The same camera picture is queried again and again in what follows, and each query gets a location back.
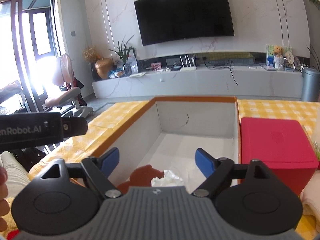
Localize yellow checked tablecloth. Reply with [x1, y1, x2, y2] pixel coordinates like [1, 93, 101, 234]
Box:
[28, 98, 320, 240]

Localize black cable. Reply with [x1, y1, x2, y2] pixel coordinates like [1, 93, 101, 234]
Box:
[226, 59, 238, 86]

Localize gold vase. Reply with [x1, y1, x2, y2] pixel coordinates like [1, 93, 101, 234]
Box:
[95, 58, 114, 80]

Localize green plant in glass vase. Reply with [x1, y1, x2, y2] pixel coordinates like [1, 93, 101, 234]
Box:
[109, 35, 136, 76]

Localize white plastic bag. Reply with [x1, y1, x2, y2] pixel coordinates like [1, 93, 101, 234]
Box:
[127, 55, 139, 74]

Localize person's left hand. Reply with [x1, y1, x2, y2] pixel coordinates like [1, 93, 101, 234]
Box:
[0, 166, 12, 228]

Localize white marble tv cabinet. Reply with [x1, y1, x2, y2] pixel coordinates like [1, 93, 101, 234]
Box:
[91, 65, 309, 99]

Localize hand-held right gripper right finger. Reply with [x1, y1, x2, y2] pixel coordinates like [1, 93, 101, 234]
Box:
[192, 148, 284, 197]

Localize snake plant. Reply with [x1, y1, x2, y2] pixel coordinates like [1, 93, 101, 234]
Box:
[306, 45, 320, 72]

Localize yellow plush toy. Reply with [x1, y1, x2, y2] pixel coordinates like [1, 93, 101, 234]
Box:
[0, 197, 21, 240]

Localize dark framed glass door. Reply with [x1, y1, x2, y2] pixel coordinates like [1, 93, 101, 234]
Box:
[0, 0, 68, 113]

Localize pink desk chair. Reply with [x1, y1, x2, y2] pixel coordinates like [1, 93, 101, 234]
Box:
[44, 54, 94, 118]

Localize brown plush toy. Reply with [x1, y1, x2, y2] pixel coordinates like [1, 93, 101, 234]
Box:
[116, 164, 166, 193]

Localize cream fluffy towel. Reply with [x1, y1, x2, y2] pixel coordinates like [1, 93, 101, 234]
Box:
[299, 187, 320, 216]

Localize white tissue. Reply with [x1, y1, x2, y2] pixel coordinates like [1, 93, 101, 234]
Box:
[150, 170, 186, 187]

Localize black wall television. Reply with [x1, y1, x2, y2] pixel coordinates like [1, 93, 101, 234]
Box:
[134, 0, 235, 46]

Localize grey trash can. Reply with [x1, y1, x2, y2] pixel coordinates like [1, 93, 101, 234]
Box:
[301, 67, 320, 102]

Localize green picture card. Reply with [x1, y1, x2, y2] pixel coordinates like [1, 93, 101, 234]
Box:
[266, 44, 293, 67]

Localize brown teddy bear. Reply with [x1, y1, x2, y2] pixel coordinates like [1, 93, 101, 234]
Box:
[272, 45, 286, 70]

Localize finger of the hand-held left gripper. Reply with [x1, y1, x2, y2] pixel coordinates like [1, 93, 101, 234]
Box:
[61, 117, 88, 138]

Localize yellow patterned cloth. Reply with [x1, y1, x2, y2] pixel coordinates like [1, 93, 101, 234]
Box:
[207, 51, 255, 64]

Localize dried golden flowers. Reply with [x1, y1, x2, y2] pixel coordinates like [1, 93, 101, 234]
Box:
[82, 46, 99, 63]

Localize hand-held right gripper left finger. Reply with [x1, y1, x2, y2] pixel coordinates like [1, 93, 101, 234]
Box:
[29, 147, 123, 199]

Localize beige ribbed cloth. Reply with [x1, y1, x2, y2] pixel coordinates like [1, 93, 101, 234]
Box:
[0, 151, 31, 200]

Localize red box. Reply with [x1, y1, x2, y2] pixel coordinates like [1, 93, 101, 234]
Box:
[239, 117, 319, 197]

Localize orange and white cardboard box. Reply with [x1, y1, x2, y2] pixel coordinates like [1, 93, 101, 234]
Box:
[92, 96, 242, 189]

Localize white router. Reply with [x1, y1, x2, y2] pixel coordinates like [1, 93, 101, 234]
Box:
[180, 54, 197, 72]

